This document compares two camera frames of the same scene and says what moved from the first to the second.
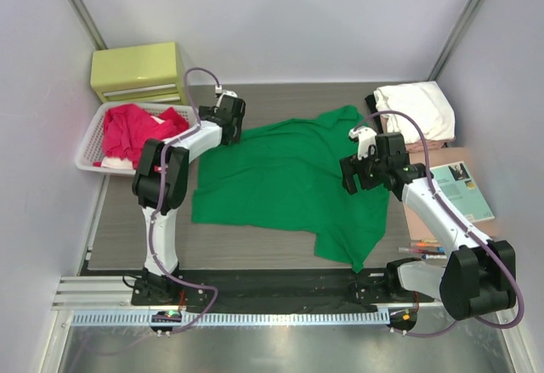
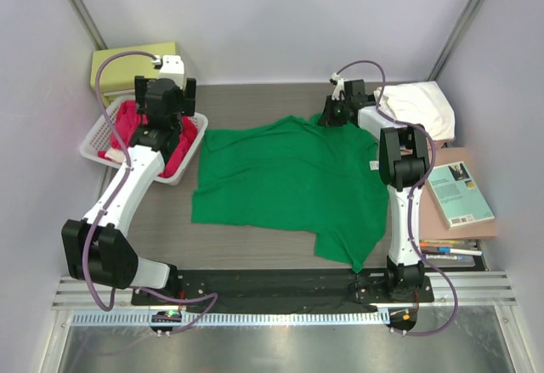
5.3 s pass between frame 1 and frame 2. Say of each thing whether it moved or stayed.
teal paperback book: stayed
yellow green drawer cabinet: stayed
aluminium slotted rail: stayed
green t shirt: stayed
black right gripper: moved
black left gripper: moved
